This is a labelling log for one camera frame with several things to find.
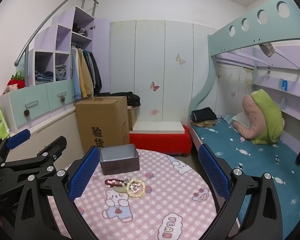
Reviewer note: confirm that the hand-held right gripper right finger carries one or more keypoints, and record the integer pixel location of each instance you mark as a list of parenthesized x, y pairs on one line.
[(215, 172)]

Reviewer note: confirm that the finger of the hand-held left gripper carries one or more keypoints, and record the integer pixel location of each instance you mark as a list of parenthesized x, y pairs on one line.
[(17, 136), (52, 150)]

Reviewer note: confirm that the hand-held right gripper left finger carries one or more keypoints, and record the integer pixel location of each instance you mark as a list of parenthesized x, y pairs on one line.
[(85, 172)]

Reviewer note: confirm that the grey metal box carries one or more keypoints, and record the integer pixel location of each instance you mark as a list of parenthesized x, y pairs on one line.
[(120, 165)]

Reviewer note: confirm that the beige low cabinet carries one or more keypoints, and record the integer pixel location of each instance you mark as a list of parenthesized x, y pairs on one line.
[(60, 127)]

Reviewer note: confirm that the pine cone ornament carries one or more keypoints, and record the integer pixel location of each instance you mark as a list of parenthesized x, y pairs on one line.
[(63, 98), (27, 112)]

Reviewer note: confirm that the blue printed bedsheet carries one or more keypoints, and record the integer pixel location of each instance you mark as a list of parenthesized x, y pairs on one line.
[(252, 160)]

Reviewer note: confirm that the teal drawer unit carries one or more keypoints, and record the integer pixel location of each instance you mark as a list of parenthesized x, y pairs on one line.
[(40, 97)]

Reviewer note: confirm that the pink plush toy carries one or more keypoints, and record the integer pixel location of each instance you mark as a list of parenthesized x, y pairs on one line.
[(10, 88)]

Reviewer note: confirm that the folded tan clothes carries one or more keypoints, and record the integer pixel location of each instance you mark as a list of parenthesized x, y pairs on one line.
[(205, 124)]

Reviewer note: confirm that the pink checked bear tablecloth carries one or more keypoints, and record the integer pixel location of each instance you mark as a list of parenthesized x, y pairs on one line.
[(165, 180)]

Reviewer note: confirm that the strawberry plush toy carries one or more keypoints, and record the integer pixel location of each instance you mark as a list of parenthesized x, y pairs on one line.
[(16, 81)]

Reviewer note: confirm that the large cardboard box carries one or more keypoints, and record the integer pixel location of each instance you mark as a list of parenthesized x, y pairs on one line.
[(102, 120)]

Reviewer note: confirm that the white pillow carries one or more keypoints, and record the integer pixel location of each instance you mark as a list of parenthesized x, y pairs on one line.
[(241, 121)]

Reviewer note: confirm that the folded dark clothes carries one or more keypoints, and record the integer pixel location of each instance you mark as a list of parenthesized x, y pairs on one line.
[(203, 113)]

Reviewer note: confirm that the red storage box white lid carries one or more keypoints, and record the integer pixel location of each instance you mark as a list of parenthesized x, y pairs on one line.
[(160, 142)]

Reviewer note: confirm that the small cardboard box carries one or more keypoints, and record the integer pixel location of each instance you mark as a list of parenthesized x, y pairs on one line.
[(133, 117)]

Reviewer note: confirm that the white board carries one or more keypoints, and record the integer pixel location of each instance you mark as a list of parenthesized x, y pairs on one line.
[(157, 127)]

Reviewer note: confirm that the light blue hanging shirt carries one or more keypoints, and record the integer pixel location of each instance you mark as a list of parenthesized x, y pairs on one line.
[(75, 80)]

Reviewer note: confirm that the pink plush pillow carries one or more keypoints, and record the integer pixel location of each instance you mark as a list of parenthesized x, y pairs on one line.
[(250, 107)]

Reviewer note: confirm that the yellow hanging jacket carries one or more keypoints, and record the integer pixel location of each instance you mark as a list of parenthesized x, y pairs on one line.
[(85, 80)]

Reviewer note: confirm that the green pillow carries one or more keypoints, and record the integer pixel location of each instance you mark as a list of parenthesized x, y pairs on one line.
[(267, 112)]

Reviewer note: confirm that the faint pink butterfly sticker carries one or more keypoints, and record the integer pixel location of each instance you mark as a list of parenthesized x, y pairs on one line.
[(153, 112)]

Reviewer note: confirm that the dark hanging jacket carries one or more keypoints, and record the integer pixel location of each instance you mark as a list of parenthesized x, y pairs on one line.
[(97, 75)]

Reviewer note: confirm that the black bag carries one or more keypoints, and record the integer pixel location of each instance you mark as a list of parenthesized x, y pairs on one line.
[(132, 98)]

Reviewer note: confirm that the blue tag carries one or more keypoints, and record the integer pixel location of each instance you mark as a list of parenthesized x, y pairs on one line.
[(285, 84)]

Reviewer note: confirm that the cream butterfly sticker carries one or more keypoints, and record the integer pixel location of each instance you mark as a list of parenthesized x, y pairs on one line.
[(180, 59)]

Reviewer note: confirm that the grey metal handrail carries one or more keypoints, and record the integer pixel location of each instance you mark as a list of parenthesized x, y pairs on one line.
[(47, 20)]

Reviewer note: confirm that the dark clothes on shelf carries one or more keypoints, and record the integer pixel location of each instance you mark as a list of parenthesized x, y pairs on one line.
[(80, 30)]

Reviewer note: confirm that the purple staircase cabinet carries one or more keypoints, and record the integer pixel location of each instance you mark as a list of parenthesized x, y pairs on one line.
[(65, 17)]

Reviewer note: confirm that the white wardrobe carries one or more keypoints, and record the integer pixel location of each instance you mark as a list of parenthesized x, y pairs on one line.
[(145, 55)]

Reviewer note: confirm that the teal bunk bed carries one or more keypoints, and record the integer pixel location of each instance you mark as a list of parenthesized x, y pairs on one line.
[(220, 40)]

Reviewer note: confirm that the grey hanging cloth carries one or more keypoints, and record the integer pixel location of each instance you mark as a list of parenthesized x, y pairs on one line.
[(267, 49)]

